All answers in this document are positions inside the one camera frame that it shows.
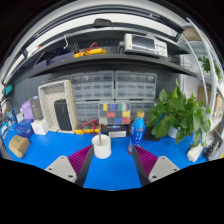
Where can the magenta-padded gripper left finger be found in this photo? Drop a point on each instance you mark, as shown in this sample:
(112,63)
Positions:
(61,166)

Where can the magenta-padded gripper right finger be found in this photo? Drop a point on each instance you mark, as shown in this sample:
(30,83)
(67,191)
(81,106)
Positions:
(163,166)

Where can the blue drink bottle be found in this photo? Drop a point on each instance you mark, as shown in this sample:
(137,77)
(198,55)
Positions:
(137,133)

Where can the small white block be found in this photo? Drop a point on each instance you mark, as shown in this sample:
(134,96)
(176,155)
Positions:
(193,155)

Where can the black flat case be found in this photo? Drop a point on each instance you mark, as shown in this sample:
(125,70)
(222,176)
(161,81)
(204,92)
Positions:
(151,136)

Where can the yellow multimeter with leads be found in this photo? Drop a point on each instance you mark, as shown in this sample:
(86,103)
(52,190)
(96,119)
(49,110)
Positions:
(85,131)

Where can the white ribbed cup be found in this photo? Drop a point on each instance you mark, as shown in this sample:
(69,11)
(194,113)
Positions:
(101,150)

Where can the brown cardboard box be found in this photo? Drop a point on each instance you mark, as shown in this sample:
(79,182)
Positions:
(19,146)

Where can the metal stirring rod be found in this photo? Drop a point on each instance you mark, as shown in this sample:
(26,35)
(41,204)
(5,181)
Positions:
(99,135)

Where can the black rectangular device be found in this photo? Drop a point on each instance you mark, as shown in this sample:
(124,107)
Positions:
(63,115)

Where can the blue box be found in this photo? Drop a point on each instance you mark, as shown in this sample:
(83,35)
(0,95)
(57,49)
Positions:
(24,128)

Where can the green potted plant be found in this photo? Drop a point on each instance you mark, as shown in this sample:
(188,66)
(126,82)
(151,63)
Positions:
(176,113)

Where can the black box with white label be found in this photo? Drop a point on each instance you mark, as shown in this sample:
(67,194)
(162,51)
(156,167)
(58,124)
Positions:
(115,130)

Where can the grey box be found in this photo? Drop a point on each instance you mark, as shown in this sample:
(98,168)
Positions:
(36,106)

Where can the purple box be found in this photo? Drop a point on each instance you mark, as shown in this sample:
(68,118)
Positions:
(27,110)

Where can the white perforated tray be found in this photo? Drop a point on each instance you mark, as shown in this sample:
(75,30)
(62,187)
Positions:
(50,96)

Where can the grey shelf unit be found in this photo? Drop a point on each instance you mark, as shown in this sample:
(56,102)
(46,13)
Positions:
(100,60)

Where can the white shelf rack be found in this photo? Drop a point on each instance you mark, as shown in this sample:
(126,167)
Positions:
(206,50)

